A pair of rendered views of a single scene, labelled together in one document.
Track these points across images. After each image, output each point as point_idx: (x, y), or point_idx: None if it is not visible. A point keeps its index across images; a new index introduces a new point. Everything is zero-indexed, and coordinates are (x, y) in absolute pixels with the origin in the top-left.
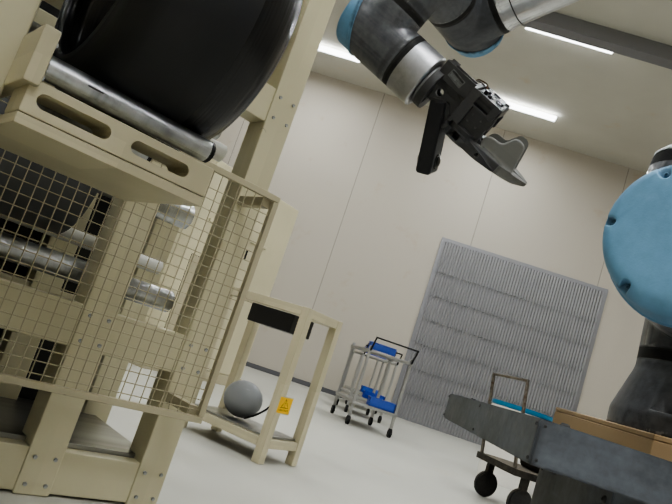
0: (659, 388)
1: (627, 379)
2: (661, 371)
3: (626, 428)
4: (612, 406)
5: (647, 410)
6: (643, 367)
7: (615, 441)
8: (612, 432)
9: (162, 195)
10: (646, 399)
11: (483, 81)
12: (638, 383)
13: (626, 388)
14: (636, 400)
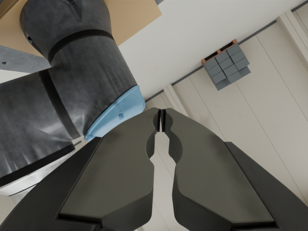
0: (36, 42)
1: (54, 22)
2: (45, 48)
3: (0, 18)
4: (37, 3)
5: (24, 29)
6: (51, 39)
7: (2, 2)
8: (10, 2)
9: None
10: (30, 32)
11: None
12: (41, 31)
13: (42, 21)
14: (30, 25)
